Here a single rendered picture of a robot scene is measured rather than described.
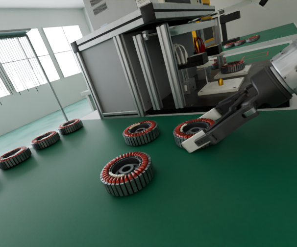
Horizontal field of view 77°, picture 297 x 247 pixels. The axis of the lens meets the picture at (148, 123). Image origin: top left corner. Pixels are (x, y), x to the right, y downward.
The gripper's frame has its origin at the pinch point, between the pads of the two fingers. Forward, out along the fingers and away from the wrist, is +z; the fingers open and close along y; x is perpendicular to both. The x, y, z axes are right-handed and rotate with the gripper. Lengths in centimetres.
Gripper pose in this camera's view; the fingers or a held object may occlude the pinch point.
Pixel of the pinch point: (197, 132)
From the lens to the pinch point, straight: 48.6
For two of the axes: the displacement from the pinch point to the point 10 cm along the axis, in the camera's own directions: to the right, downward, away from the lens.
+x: 6.7, 7.4, 0.4
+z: -6.0, 5.0, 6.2
